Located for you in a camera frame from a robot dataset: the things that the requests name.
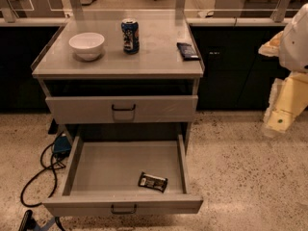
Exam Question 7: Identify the grey background table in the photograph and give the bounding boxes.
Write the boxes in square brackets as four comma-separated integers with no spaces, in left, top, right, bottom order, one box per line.
[214,0,279,17]

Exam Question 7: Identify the black top drawer handle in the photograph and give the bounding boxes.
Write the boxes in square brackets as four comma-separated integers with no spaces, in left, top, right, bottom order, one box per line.
[112,104,136,112]

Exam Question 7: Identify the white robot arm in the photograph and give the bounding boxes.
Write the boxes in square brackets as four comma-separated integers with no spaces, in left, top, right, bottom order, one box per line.
[258,4,308,137]

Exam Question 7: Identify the black drawer handle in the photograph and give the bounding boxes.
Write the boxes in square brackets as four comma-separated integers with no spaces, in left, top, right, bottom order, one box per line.
[112,104,136,112]
[111,204,137,215]

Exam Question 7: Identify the black middle drawer handle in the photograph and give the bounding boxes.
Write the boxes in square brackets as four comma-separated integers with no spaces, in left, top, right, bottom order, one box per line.
[111,204,137,215]

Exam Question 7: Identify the closed grey top drawer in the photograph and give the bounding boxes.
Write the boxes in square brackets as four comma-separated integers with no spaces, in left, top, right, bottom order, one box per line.
[46,95,198,124]

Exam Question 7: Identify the blue power adapter box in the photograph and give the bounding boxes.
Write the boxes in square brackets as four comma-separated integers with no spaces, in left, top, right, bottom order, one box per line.
[53,136,71,154]

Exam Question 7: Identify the open grey middle drawer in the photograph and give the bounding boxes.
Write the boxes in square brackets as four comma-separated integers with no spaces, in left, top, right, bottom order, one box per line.
[43,137,203,217]

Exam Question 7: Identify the black floor cable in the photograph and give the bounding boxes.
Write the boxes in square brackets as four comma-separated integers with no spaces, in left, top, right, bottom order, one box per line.
[19,141,67,208]

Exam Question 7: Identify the grey drawer cabinet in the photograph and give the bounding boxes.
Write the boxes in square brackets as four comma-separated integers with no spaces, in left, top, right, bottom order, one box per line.
[33,11,204,141]

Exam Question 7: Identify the dark blue snack bar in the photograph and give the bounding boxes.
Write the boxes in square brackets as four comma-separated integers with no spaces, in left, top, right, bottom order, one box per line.
[177,42,200,61]

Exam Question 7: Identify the blue soda can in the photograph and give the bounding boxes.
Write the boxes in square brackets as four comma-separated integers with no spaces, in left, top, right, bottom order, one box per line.
[121,18,140,54]

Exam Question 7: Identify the black rxbar chocolate bar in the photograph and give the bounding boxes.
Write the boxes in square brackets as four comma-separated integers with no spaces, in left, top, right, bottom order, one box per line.
[138,172,168,193]

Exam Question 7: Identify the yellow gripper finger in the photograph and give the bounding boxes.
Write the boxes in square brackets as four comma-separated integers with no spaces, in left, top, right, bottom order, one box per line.
[258,32,283,57]
[263,72,308,134]

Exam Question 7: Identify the white ceramic bowl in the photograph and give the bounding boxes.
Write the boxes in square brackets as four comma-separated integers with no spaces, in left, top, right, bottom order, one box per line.
[68,33,105,61]

